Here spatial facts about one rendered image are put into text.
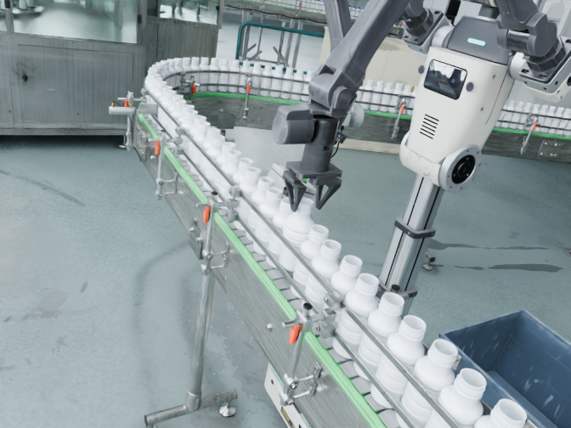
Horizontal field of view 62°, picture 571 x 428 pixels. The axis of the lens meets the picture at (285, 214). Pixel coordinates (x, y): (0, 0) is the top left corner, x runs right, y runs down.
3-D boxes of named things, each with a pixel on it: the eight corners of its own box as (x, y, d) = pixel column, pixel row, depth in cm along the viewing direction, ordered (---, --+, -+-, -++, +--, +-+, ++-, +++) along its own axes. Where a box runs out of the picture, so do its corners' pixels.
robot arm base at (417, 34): (421, 47, 148) (445, 14, 147) (409, 30, 143) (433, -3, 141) (403, 41, 155) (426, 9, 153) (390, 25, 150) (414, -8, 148)
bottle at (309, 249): (320, 300, 103) (339, 236, 95) (295, 302, 100) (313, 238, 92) (309, 282, 107) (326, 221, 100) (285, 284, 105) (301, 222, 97)
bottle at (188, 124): (200, 158, 163) (204, 111, 156) (192, 163, 158) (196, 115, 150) (183, 154, 164) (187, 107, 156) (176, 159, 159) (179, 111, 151)
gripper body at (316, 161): (342, 180, 97) (350, 146, 93) (299, 183, 92) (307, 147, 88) (325, 167, 102) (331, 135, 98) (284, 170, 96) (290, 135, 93)
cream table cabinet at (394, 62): (386, 137, 603) (413, 42, 550) (405, 155, 549) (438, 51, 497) (303, 127, 576) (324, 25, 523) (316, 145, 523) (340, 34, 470)
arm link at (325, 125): (346, 116, 90) (330, 108, 94) (316, 116, 86) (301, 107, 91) (338, 150, 93) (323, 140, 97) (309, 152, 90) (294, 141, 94)
